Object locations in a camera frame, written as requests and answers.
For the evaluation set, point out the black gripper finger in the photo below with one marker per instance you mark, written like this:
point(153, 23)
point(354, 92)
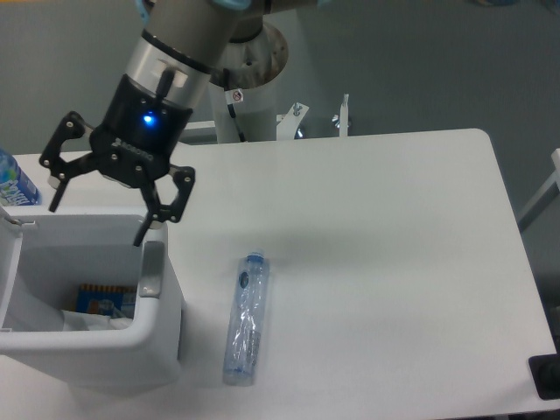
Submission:
point(165, 199)
point(71, 126)

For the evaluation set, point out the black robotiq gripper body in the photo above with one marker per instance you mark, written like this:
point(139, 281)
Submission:
point(134, 142)

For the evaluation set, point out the crushed clear plastic bottle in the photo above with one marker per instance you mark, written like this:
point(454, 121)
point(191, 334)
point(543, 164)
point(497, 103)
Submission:
point(246, 320)

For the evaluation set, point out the white paper wrapper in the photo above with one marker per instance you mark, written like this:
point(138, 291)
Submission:
point(77, 321)

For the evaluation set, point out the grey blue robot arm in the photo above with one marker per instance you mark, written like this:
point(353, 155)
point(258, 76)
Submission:
point(175, 58)

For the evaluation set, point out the white plastic trash can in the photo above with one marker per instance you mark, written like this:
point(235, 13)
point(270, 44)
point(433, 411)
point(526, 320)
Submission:
point(45, 257)

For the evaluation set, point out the blue labelled water bottle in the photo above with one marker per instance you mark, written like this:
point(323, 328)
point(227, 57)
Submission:
point(17, 189)

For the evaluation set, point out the blue orange snack packet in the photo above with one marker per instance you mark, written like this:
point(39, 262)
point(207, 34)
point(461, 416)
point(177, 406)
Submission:
point(110, 300)

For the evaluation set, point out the white metal stand leg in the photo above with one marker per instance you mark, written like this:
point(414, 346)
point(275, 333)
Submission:
point(543, 196)

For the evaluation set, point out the black clamp at table edge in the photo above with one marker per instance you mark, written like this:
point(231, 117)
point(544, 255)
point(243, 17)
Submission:
point(545, 372)

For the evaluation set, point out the white metal bracket frame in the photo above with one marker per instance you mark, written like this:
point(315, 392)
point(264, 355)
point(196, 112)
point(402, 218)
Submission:
point(295, 124)

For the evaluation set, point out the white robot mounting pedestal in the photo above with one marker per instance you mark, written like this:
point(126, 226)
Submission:
point(245, 80)

